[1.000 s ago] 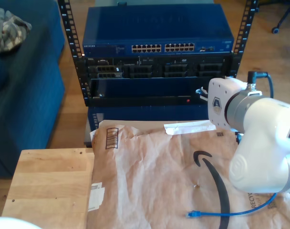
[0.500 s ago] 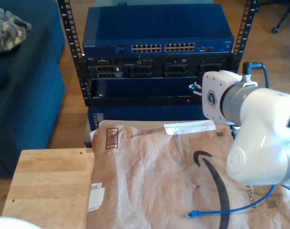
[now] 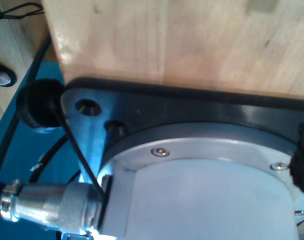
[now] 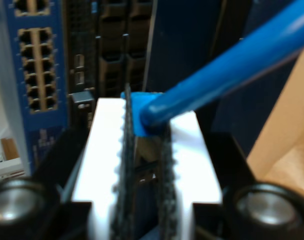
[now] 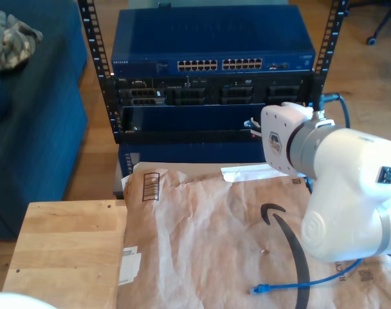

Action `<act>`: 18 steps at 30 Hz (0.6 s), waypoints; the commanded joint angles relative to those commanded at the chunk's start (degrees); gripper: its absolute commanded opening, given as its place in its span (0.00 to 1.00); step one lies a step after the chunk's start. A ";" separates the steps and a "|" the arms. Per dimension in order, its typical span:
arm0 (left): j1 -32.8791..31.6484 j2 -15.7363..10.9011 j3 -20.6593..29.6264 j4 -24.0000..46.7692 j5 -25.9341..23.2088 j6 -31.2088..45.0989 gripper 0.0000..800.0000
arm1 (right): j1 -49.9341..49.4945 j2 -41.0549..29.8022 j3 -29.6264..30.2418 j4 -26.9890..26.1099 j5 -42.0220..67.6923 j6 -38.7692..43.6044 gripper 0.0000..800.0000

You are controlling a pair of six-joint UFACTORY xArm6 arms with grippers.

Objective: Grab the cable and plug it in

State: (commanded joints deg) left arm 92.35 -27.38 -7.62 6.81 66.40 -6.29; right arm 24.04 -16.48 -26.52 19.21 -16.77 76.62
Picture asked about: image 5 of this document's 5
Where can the black rack server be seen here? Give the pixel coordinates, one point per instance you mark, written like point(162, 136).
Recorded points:
point(195, 93)

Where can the black rack shelf blue panel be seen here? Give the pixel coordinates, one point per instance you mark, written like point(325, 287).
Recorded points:
point(182, 119)

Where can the blue vented rack unit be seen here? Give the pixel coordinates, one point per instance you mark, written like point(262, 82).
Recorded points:
point(182, 153)

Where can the brown packing paper envelope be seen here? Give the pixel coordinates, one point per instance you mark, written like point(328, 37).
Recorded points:
point(198, 241)

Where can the office chair base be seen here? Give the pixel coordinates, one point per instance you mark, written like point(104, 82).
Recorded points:
point(375, 29)

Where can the blue sofa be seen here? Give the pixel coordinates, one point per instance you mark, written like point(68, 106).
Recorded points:
point(38, 128)

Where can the camouflage cloth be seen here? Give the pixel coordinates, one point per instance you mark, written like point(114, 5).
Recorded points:
point(12, 42)

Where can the blue network switch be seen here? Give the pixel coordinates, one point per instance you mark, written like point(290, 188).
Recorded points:
point(211, 35)

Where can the grey rack base plate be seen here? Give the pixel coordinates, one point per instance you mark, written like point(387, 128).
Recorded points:
point(118, 186)

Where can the black perforated rack frame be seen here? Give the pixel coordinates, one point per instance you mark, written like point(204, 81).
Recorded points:
point(96, 48)

